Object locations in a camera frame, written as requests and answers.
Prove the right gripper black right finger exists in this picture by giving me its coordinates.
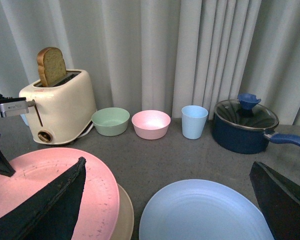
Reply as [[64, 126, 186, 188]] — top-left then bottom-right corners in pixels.
[[249, 161, 300, 240]]

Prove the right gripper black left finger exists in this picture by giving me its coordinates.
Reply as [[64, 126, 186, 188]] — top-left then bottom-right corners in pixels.
[[0, 157, 86, 240]]

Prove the pink plate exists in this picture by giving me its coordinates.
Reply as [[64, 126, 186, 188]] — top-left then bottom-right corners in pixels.
[[0, 147, 120, 240]]

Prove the light blue plate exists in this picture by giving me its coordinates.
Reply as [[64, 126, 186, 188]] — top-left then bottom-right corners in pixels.
[[139, 179, 274, 240]]

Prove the beige plate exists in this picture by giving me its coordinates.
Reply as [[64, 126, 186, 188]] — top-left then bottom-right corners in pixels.
[[110, 184, 135, 240]]

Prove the cream toaster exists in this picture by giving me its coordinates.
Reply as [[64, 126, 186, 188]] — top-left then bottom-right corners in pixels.
[[19, 69, 97, 145]]

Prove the dark blue saucepan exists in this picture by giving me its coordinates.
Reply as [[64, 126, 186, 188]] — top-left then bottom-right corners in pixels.
[[212, 116, 300, 155]]

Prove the glass pot lid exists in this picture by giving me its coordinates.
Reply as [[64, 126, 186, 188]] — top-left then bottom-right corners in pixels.
[[214, 93, 279, 131]]

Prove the green bowl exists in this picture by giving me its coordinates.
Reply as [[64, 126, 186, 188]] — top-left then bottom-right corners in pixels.
[[91, 107, 130, 137]]

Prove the bread slice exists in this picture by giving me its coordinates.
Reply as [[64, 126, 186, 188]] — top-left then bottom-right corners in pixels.
[[36, 47, 67, 87]]

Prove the pink bowl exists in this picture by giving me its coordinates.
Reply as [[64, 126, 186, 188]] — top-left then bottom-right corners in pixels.
[[131, 110, 171, 140]]

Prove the white curtain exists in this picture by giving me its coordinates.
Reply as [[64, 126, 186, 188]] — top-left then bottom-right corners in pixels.
[[0, 0, 300, 125]]

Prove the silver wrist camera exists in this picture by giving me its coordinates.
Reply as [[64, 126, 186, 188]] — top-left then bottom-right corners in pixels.
[[0, 97, 29, 118]]

